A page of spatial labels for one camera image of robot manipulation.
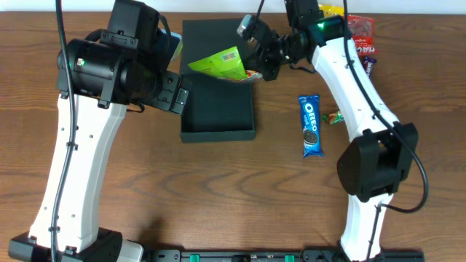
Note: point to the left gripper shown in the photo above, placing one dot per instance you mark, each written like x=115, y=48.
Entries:
x=169, y=92

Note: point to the yellow nuts bag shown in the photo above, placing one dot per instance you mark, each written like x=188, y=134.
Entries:
x=331, y=10

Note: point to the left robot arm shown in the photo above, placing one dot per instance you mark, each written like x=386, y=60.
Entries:
x=103, y=77

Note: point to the green Haribo gummy bag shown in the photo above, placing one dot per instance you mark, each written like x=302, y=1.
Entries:
x=226, y=65

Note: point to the red Hacks candy bag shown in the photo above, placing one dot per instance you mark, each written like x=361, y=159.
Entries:
x=362, y=30

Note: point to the purple Dairy Milk bar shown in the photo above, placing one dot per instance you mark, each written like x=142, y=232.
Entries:
x=368, y=64

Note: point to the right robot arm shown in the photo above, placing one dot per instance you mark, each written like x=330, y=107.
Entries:
x=381, y=150

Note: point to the red green KitKat bar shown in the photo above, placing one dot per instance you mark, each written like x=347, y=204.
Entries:
x=333, y=118

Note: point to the blue Oreo pack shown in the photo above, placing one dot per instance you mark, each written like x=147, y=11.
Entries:
x=310, y=122

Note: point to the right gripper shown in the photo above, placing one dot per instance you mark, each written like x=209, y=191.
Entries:
x=265, y=57

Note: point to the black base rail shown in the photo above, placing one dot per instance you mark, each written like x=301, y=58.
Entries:
x=308, y=255

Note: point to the black box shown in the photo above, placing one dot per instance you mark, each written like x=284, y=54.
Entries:
x=217, y=110

